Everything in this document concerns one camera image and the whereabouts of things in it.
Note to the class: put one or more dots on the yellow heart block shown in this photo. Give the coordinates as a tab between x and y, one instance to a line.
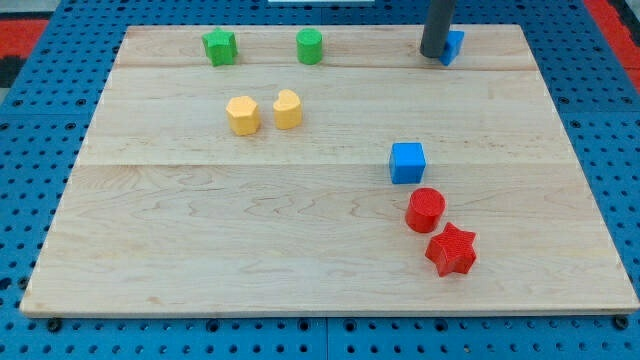
287	110

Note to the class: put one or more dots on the red cylinder block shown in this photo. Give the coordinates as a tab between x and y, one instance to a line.
425	209

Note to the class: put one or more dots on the green star block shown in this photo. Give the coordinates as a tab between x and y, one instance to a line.
220	47

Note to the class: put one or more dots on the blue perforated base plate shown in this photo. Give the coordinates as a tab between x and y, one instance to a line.
48	109

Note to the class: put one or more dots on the red star block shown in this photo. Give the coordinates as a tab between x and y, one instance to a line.
452	250

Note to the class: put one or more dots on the wooden board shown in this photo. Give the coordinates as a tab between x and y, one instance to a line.
168	213

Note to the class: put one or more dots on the blue cube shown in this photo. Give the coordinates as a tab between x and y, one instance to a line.
407	163

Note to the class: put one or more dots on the green cylinder block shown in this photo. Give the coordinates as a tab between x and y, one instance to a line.
309	45

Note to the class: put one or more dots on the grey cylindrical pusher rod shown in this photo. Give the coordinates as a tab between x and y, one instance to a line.
436	28

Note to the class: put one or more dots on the blue block behind rod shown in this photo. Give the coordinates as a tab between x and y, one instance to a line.
452	47

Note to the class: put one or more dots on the yellow hexagon block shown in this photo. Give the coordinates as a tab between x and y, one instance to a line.
243	115

